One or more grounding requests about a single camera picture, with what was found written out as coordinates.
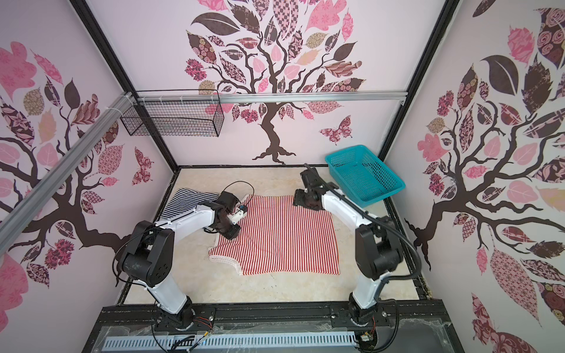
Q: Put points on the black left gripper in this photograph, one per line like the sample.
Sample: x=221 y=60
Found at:
x=232 y=234

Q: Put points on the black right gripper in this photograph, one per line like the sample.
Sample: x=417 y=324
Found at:
x=299 y=198

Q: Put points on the blue white striped tank top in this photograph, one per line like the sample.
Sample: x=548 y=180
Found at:
x=184 y=200

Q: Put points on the red white striped tank top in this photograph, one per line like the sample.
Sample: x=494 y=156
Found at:
x=277 y=236

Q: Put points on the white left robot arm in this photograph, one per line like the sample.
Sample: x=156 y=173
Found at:
x=148 y=255

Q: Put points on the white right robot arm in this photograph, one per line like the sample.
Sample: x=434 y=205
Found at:
x=378 y=251

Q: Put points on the teal plastic basket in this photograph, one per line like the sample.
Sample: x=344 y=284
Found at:
x=363 y=177

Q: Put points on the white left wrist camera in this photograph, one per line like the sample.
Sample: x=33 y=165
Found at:
x=239 y=213

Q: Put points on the black corner frame post right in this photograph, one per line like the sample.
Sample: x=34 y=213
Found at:
x=444 y=20

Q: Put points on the black corner frame post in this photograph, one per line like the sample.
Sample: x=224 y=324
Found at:
x=444 y=20
x=93 y=28

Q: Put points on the black wire mesh basket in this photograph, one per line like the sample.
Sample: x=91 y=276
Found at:
x=180 y=113

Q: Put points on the aluminium rail back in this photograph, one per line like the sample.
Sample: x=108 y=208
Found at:
x=282 y=97

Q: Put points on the aluminium rail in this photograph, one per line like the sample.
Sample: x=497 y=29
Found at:
x=18 y=219
x=282 y=97

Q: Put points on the white slotted cable duct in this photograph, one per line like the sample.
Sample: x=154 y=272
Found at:
x=284 y=340

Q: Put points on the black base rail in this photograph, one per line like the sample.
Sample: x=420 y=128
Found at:
x=337 y=314

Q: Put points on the aluminium rail left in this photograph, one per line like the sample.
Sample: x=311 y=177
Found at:
x=18 y=219

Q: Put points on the black corner frame post left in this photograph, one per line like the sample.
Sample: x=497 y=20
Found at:
x=93 y=28

